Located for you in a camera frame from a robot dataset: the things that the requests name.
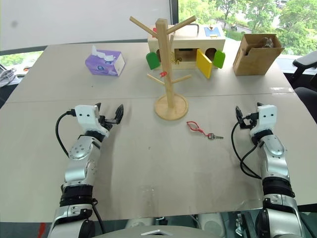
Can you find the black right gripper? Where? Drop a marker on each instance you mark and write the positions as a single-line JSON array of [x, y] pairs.
[[248, 123]]

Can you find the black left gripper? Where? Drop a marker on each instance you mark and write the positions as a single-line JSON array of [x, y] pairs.
[[106, 121]]

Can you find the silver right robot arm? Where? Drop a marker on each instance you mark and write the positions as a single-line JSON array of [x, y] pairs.
[[275, 158]]

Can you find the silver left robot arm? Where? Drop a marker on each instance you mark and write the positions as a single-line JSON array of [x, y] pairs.
[[79, 158]]

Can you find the purple tissue box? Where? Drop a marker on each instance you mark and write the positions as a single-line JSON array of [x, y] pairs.
[[104, 67]]

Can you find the brown cardboard box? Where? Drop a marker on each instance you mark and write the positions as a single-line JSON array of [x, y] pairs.
[[255, 62]]

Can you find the green rounded box door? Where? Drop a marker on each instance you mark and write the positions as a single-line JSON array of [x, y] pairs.
[[219, 59], [152, 60]]

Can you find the yellow square box door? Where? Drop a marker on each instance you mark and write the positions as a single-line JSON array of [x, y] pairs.
[[204, 63]]

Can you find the small red tag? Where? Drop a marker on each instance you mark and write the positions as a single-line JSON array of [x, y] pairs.
[[163, 74]]

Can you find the wooden peg tree stand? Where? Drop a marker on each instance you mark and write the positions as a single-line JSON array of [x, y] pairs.
[[168, 74]]

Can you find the brown object inside carton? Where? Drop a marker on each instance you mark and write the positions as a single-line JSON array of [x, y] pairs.
[[267, 42]]

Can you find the black office chair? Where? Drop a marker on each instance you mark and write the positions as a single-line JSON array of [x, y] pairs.
[[307, 62]]

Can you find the blue box lid panel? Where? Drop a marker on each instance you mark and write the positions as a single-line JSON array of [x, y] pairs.
[[213, 32]]

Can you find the wooden latch box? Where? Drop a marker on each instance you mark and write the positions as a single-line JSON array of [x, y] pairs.
[[188, 42]]

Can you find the white roller blind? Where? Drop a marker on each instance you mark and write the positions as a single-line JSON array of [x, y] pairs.
[[74, 22]]

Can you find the grey clutter pile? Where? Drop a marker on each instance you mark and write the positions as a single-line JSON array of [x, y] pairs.
[[6, 75]]

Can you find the grey robot torso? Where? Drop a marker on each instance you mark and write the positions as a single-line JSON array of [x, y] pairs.
[[153, 231]]

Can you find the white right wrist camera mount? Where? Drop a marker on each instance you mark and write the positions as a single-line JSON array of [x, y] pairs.
[[265, 119]]

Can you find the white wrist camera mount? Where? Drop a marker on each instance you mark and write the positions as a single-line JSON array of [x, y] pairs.
[[265, 119], [86, 116]]

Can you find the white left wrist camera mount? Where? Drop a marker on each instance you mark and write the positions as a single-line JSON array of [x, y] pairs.
[[86, 116]]

